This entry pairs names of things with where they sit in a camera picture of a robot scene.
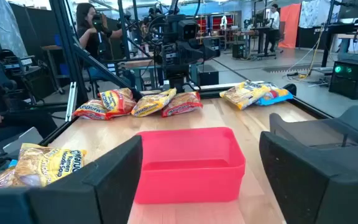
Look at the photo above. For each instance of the silver frame bracket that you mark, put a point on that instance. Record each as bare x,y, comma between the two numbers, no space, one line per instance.
71,101

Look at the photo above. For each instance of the blue-edged ramen noodle pack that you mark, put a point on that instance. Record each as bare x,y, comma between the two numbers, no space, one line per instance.
277,96

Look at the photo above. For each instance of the orange curtain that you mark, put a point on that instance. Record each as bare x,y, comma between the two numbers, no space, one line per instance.
291,26

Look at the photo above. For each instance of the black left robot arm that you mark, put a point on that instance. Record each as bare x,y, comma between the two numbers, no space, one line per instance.
176,73

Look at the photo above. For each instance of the black table frame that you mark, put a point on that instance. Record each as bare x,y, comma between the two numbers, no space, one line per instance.
72,62

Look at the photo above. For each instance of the dark grey plastic bin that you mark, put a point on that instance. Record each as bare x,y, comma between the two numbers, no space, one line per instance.
309,133

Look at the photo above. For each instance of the red plastic bin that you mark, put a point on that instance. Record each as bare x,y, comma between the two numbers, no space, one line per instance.
188,180

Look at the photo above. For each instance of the yellow chicken ramen noodle pack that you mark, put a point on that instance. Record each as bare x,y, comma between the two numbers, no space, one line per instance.
152,102
244,93
42,165

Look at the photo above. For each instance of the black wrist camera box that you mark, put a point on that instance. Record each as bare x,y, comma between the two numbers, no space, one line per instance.
187,29

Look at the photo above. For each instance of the red shelf unit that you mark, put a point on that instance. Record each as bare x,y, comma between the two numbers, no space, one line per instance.
219,23

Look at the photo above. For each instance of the close-up yellow ramen packet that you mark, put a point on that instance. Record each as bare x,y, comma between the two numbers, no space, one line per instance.
11,163

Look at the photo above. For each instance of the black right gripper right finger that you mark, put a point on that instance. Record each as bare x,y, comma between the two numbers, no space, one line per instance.
291,186

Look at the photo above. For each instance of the grey flat panel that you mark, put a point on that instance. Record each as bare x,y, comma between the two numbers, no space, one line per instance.
23,140

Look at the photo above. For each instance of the brown side table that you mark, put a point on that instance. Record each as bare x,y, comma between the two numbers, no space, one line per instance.
51,48

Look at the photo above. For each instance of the black computer with green lights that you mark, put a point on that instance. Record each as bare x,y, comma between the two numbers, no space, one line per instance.
351,79

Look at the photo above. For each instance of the red beef ramen noodle pack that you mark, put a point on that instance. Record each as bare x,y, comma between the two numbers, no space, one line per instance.
182,104
89,111
117,101

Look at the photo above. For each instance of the black desk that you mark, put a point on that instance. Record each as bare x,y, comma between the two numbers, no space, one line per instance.
353,34

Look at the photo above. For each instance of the white patterned curtain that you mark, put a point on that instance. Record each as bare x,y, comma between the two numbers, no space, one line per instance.
314,14

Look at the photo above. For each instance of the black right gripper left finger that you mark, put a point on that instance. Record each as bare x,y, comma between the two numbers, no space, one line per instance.
110,186

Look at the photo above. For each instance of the person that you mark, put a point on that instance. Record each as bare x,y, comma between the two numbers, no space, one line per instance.
17,124
87,37
273,25

